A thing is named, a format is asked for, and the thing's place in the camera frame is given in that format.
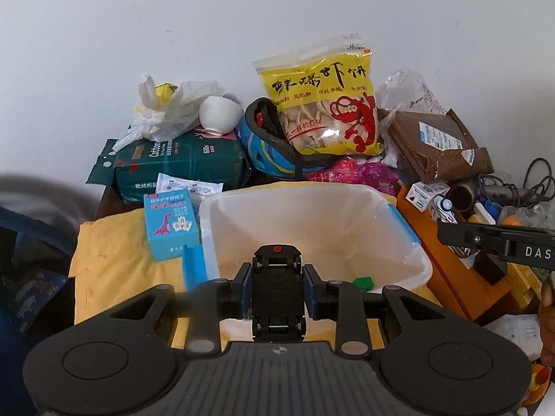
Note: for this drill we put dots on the black toy car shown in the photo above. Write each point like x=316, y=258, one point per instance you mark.
x=277, y=286

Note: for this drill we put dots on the brown parcel bag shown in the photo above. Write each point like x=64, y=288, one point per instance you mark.
x=438, y=143

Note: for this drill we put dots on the clear plastic bag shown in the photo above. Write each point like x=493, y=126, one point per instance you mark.
x=407, y=91

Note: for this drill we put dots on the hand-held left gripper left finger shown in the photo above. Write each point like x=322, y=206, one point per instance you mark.
x=245, y=290

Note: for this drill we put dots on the white mask packet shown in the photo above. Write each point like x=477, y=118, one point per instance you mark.
x=193, y=186

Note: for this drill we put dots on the white bowl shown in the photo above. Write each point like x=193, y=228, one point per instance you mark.
x=219, y=115

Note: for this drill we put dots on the small green block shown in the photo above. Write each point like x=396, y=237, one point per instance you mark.
x=363, y=284

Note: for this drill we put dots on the green tissue pack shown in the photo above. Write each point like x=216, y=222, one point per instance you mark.
x=182, y=162

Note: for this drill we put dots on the person's right hand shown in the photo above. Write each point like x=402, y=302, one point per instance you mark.
x=547, y=316

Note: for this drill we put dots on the blue bicycle helmet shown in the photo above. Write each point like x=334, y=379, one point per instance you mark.
x=264, y=147

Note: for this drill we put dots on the dark hair dryer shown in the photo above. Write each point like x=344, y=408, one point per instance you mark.
x=466, y=193

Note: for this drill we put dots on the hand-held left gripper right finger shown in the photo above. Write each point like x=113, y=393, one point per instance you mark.
x=309, y=290

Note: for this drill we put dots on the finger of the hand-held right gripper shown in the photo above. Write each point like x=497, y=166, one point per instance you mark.
x=470, y=235

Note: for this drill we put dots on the yellow shrimp cracker bag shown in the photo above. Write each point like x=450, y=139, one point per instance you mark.
x=325, y=104

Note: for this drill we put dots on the white plastic bag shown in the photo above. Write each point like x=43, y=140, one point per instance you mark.
x=164, y=110

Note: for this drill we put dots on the white plastic storage bin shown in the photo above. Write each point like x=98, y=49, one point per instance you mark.
x=303, y=225

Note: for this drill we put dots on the yellow toy blocks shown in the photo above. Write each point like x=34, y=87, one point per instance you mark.
x=525, y=284

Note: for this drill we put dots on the blue and white can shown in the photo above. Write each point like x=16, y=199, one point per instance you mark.
x=445, y=211

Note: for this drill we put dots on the small white box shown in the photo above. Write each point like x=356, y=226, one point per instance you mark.
x=427, y=195

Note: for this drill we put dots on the yellow cloth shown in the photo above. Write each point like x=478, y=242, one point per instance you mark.
x=121, y=264

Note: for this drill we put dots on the yellow toy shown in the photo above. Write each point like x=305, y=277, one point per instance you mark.
x=540, y=383

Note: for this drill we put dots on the orange box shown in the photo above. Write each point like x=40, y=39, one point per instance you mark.
x=451, y=264

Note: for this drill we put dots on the pink plastic bag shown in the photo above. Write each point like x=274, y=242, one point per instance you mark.
x=360, y=173

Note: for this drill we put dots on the teal box with dinosaur print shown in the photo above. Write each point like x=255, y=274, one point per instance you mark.
x=171, y=225

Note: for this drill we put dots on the white paper packet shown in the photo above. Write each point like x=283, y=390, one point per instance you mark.
x=516, y=331

